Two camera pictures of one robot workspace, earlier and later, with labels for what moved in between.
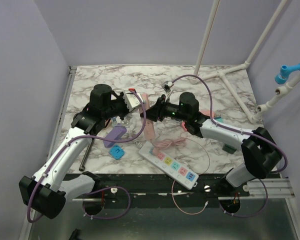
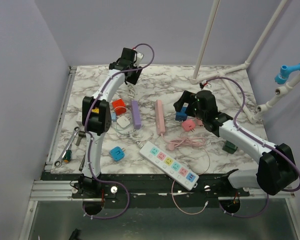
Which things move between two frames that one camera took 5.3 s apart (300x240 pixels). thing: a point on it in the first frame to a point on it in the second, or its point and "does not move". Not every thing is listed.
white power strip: (169, 167) does not move
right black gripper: (158, 112) to (184, 98)
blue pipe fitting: (281, 78) does not move
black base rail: (157, 187) does not move
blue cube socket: (116, 152) does not move
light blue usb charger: (114, 120) does not move
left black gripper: (121, 97) to (132, 79)
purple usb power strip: (116, 133) to (136, 114)
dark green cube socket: (229, 149) does not move
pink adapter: (148, 125) to (160, 117)
